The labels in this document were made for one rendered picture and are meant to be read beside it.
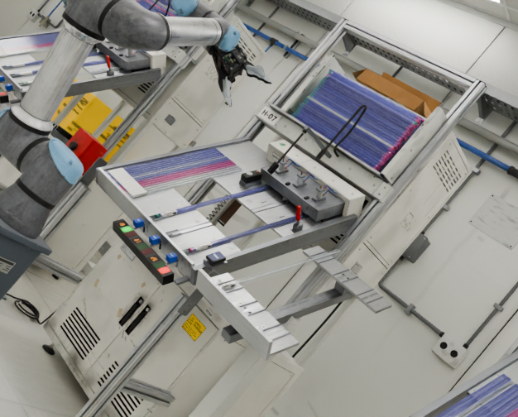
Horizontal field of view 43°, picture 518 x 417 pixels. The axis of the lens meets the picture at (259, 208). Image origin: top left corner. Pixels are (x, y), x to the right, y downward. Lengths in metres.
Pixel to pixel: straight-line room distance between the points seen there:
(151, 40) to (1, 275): 0.70
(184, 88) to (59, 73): 1.89
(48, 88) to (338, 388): 2.65
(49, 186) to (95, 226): 1.98
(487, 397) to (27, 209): 1.29
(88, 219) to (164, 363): 1.43
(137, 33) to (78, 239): 2.20
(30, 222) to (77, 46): 0.46
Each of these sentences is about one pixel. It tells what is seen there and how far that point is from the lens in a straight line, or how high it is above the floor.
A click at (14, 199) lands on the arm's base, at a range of 1.77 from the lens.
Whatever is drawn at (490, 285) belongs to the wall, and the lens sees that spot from 3.83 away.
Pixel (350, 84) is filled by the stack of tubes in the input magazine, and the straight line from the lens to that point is 2.75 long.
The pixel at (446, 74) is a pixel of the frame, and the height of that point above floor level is 1.87.
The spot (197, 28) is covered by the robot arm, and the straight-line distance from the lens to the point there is 1.84.
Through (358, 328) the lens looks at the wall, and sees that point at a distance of 3.96.
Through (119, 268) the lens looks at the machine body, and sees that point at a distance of 2.73.
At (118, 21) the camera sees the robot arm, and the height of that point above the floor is 1.10.
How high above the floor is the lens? 0.95
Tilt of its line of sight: 1 degrees up
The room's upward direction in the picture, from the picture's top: 41 degrees clockwise
